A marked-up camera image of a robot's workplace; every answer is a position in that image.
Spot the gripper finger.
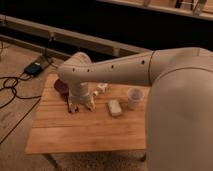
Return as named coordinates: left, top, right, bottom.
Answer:
left=68, top=103, right=79, bottom=113
left=86, top=100, right=96, bottom=111

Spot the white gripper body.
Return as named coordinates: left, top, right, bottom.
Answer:
left=69, top=83, right=92, bottom=104

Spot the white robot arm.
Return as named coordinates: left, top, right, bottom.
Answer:
left=58, top=47, right=213, bottom=171

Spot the small white toy object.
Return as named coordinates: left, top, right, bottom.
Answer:
left=93, top=83, right=108, bottom=96

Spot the dark red round bowl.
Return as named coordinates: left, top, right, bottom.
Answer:
left=54, top=79, right=69, bottom=95

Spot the white rectangular sponge block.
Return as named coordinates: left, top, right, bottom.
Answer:
left=108, top=100, right=122, bottom=116

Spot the wooden table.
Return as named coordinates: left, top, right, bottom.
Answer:
left=25, top=74, right=146, bottom=154

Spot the white plastic cup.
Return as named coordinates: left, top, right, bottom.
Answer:
left=127, top=88, right=143, bottom=110

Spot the black power adapter box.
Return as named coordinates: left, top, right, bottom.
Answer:
left=24, top=63, right=42, bottom=76

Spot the wooden baseboard rail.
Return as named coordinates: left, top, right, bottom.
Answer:
left=0, top=14, right=149, bottom=57

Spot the black cable on floor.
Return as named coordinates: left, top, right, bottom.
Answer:
left=0, top=56, right=54, bottom=145

